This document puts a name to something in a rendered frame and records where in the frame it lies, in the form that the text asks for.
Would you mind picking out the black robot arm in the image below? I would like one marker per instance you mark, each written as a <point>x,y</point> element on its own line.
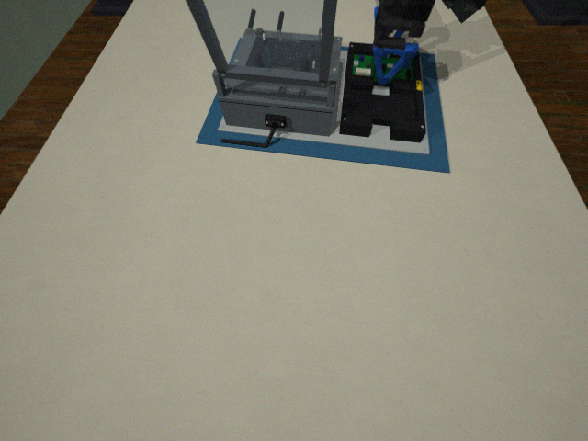
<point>420,9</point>

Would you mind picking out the green circuit board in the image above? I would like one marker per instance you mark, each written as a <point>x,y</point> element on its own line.
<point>365,65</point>

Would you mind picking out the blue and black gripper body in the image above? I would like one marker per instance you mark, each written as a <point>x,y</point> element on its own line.
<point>389,18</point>

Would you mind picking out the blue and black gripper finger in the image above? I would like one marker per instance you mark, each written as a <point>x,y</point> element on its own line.
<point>398,33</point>
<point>407,54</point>

